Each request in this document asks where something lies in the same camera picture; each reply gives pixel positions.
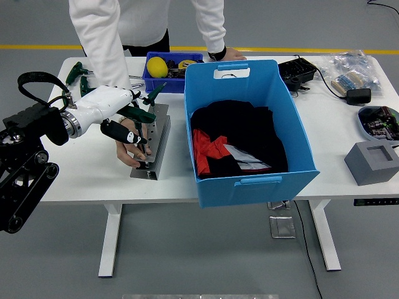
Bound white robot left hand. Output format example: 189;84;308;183
74;85;148;145

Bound person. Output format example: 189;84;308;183
68;0;248;168

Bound thin black looped cable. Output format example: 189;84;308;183
366;0;399;16

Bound short green T-handle hex key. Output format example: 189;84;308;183
142;82;168;121

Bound black wristwatch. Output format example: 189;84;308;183
208;45;228;62

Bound black power adapter with cord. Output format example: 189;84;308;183
315;67;373;106

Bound person's right hand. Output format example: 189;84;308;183
115;138;153;167

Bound white table leg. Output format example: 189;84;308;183
307;199;342;272
98;204;123;278

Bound black desk control panel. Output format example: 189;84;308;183
353;197;399;207

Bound pale blue oval tray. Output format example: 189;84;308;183
357;105;399;142

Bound grey block with square recess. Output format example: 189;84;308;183
344;141;399;187

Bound small metal floor plate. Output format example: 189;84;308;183
267;201;292;211

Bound small dark blue parts bin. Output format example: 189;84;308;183
142;51;204;94

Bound large light blue plastic box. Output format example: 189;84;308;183
183;59;321;209

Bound grey metal tool stand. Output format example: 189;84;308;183
129;103;172;181

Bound clear bag of blue parts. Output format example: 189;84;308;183
317;49;383;100

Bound black floor cable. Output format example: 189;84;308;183
292;201;324;299

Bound black plastic tray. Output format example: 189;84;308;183
277;55;318;93

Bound large metal floor plate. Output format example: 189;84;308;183
269;216;297;240

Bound black and red cloth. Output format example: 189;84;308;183
190;100;289;180

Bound dark electronic components pile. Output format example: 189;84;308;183
358;106;399;140

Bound beige resistor strip bundle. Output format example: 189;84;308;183
330;70;364;97

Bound large green T-handle hex key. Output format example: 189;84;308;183
117;104;157;156

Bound dark small hardware parts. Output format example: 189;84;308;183
166;59;187;78

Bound person's left hand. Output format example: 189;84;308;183
223;47;248;62

